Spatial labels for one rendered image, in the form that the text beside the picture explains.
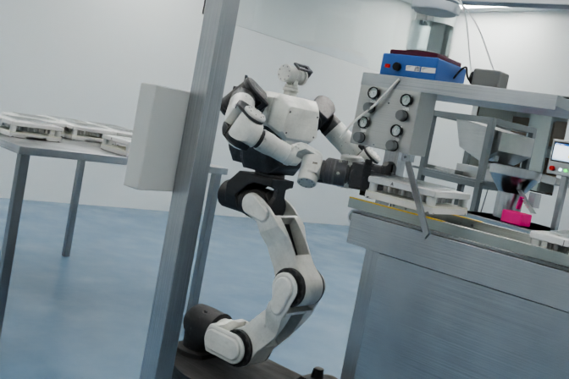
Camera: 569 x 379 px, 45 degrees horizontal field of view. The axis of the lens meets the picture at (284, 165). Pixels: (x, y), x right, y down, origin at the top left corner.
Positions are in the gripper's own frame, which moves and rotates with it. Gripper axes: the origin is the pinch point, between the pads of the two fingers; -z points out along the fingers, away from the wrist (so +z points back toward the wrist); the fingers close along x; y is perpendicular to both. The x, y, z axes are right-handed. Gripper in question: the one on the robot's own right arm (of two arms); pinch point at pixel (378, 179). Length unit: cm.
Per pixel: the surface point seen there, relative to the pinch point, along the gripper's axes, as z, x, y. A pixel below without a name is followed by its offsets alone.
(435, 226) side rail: -18.6, 9.6, 21.1
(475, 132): -75, -37, -378
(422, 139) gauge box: -10.9, -15.3, 12.1
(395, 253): -8.9, 20.6, 15.1
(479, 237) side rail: -30.4, 9.7, 28.5
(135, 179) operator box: 58, 7, 67
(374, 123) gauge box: 4.5, -17.8, 10.5
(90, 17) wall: 287, -84, -386
